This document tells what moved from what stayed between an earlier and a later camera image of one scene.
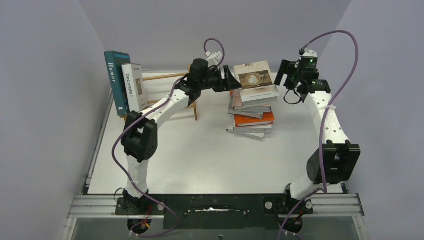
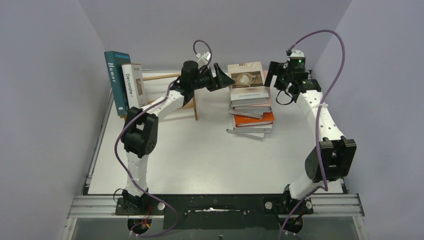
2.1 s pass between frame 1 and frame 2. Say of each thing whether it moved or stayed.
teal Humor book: stayed
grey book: stayed
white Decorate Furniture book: stayed
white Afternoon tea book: moved
